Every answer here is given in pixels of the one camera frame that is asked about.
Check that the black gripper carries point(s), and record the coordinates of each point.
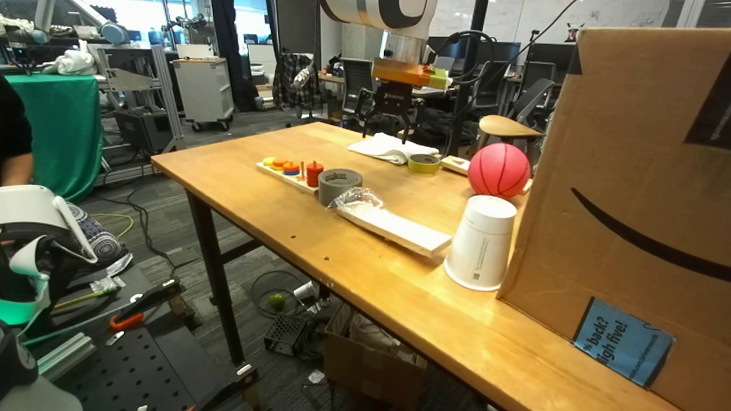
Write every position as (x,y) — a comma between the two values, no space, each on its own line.
(393,98)

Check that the pink rubber ball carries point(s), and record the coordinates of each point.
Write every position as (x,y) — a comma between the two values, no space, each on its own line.
(499,171)

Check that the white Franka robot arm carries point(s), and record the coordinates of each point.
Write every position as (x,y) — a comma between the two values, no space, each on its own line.
(381,14)

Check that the green small ball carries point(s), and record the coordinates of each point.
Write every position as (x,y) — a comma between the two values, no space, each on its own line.
(277,303)

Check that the yellow green tape roll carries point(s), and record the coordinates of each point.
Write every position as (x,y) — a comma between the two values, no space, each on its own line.
(423,164)

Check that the black backpack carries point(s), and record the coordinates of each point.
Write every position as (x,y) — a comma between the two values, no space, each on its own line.
(442,132)

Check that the grey office chair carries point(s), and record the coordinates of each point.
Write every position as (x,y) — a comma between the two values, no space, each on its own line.
(358,83)

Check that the white flat tray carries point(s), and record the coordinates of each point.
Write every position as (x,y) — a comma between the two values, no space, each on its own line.
(392,228)

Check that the round wooden stool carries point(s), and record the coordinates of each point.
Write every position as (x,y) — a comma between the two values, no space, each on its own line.
(506,130)

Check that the white paper cup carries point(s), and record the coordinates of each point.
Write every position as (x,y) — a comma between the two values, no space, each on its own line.
(481,244)

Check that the white rolling cabinet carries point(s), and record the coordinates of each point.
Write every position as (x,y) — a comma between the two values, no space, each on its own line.
(201,93)

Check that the large cardboard shipping box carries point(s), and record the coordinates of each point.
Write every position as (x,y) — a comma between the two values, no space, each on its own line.
(631,190)

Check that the brown cardboard box under table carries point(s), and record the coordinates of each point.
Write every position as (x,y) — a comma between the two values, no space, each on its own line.
(374,373)

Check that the grey metal shelf rack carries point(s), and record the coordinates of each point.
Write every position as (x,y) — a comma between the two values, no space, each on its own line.
(141,93)

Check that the black hand tool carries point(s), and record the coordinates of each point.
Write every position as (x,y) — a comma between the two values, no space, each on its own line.
(151,296)

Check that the blue sticker on box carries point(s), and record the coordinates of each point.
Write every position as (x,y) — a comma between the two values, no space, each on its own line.
(622,343)

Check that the black perforated breadboard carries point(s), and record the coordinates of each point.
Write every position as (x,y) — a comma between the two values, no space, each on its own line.
(144,373)

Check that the person black shirt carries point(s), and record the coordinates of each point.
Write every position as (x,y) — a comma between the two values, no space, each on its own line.
(15,117)

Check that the aluminium extrusion bar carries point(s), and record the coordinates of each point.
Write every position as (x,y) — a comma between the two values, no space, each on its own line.
(64,358)

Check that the tan wrist mount plate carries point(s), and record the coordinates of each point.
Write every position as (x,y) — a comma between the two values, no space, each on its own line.
(407,74)

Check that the grey duct tape roll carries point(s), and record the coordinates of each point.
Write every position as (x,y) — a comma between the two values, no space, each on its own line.
(340,187)

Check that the black metal table frame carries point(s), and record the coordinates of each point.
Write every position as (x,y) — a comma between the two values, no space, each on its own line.
(218,283)

